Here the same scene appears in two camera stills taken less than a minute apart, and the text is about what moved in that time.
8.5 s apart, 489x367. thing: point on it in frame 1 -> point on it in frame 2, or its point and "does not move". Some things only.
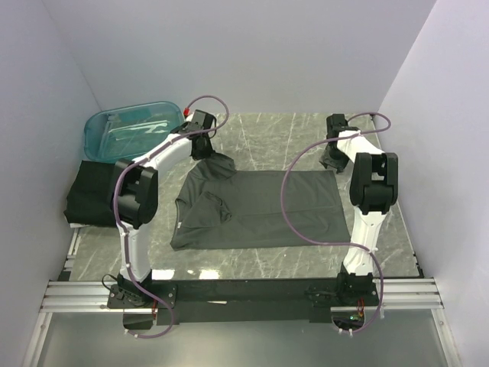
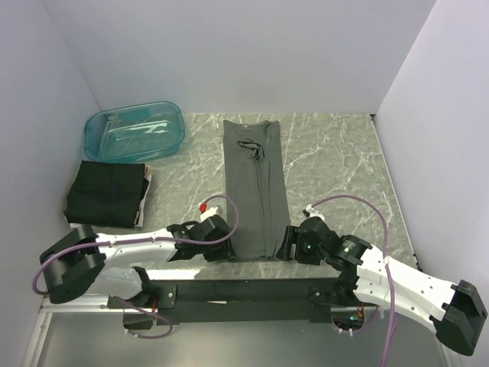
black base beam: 246,301 does not move
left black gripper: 208,152 -> 225,251
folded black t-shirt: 89,199 does not move
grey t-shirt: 223,206 -> 255,182
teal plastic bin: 118,134 does not move
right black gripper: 338,164 -> 293,235
